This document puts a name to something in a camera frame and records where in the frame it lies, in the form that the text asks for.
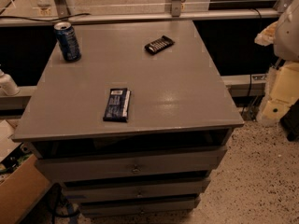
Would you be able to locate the cardboard box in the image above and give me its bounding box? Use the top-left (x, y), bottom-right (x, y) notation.
top-left (0, 120), bottom-right (50, 224)

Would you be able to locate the black snack bar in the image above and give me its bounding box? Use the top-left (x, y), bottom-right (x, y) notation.
top-left (144, 35), bottom-right (175, 55)

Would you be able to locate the grey drawer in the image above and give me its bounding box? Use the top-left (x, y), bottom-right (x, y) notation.
top-left (63, 177), bottom-right (210, 203)
top-left (80, 196), bottom-right (200, 217)
top-left (36, 146), bottom-right (227, 182)

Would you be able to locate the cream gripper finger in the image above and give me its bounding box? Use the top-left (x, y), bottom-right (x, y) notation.
top-left (261, 61), bottom-right (299, 120)
top-left (254, 21), bottom-right (278, 46)

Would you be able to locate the black cable on rail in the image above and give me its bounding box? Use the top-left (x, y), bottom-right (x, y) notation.
top-left (0, 12), bottom-right (92, 22)

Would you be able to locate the white pipe fitting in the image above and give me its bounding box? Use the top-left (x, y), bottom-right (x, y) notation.
top-left (0, 69), bottom-right (20, 96)

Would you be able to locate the blue pepsi can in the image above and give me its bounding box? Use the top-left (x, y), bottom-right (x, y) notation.
top-left (54, 21), bottom-right (81, 62)

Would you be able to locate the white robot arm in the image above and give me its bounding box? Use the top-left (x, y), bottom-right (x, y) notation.
top-left (254, 0), bottom-right (299, 125)

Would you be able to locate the black floor cable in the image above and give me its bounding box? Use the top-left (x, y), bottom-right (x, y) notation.
top-left (46, 184), bottom-right (81, 224)

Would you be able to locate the bottom grey drawer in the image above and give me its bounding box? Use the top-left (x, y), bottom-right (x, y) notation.
top-left (80, 196), bottom-right (200, 217)

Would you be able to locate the top grey drawer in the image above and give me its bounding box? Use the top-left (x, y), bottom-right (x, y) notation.
top-left (36, 146), bottom-right (227, 182)

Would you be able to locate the middle grey drawer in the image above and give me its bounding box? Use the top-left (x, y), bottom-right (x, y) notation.
top-left (63, 177), bottom-right (210, 203)

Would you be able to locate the blue rxbar blueberry bar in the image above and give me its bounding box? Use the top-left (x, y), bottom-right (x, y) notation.
top-left (103, 88), bottom-right (131, 122)

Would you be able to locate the grey drawer cabinet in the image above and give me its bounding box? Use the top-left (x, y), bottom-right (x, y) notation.
top-left (14, 21), bottom-right (243, 209)

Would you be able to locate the metal frame rail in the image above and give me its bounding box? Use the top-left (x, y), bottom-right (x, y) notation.
top-left (0, 0), bottom-right (292, 26)

